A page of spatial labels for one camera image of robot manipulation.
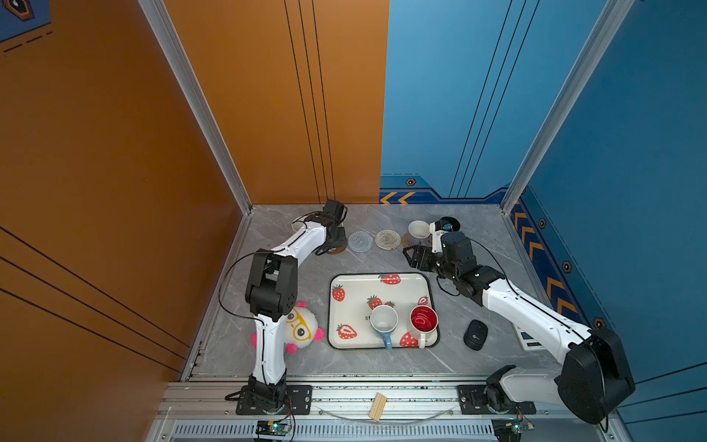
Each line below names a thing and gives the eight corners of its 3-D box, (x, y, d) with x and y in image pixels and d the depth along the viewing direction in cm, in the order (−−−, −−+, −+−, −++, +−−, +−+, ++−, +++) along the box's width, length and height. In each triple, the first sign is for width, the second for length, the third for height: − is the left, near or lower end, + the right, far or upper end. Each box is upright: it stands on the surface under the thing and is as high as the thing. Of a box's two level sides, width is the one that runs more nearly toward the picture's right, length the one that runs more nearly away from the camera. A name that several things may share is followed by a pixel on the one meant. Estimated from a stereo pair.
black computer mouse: (460, 342, 85) (462, 339, 83) (468, 320, 90) (471, 316, 88) (478, 353, 83) (482, 350, 81) (486, 329, 88) (490, 326, 85)
